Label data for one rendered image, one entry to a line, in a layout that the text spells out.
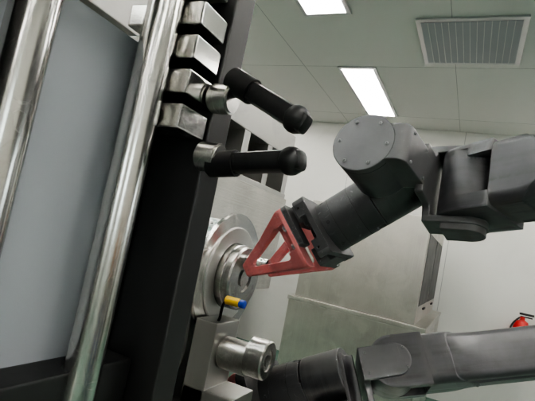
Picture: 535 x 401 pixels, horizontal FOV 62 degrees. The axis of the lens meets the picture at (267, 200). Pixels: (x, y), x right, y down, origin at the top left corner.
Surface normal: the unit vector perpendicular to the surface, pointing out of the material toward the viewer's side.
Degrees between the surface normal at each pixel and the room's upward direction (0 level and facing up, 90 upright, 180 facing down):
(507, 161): 80
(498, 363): 64
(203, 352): 90
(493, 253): 90
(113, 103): 90
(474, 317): 90
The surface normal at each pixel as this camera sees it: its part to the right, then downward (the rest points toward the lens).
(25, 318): 0.89, 0.15
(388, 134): -0.51, -0.41
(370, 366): -0.13, -0.57
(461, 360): 0.09, -0.55
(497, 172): -0.81, -0.38
